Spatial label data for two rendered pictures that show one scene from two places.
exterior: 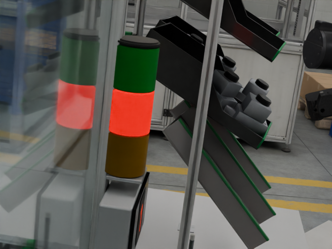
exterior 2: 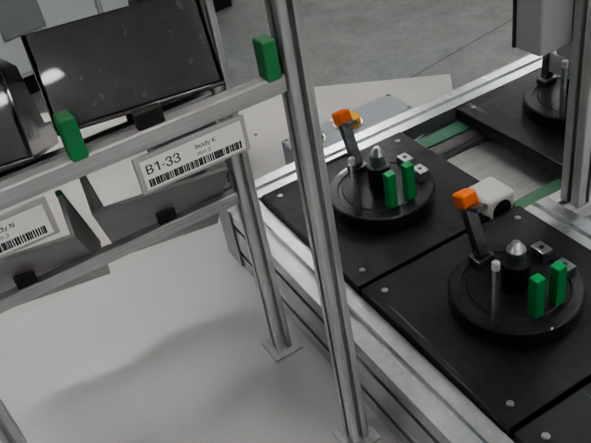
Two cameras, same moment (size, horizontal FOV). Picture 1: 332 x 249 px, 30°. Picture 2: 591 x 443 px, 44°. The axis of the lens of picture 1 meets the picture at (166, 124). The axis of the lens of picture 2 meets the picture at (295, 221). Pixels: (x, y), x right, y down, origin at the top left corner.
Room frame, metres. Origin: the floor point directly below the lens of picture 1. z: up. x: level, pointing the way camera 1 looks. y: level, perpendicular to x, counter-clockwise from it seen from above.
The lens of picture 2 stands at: (1.33, 0.55, 1.55)
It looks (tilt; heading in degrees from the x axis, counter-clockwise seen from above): 37 degrees down; 243
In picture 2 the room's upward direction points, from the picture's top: 11 degrees counter-clockwise
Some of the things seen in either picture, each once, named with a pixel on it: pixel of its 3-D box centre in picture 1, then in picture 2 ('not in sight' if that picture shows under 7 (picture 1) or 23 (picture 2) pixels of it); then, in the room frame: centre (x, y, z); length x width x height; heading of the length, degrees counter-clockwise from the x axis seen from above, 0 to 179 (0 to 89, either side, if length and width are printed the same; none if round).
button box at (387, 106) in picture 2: not in sight; (350, 139); (0.77, -0.30, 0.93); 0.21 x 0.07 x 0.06; 176
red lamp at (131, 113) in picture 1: (130, 109); not in sight; (0.68, 0.04, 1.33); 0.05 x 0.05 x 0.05
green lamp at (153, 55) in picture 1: (135, 66); not in sight; (0.68, 0.04, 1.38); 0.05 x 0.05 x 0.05
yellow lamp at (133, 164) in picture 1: (125, 150); not in sight; (0.68, 0.04, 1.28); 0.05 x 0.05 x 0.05
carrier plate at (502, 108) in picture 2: not in sight; (572, 112); (0.53, -0.07, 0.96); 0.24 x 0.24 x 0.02; 86
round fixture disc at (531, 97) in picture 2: not in sight; (572, 100); (0.53, -0.07, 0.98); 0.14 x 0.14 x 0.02
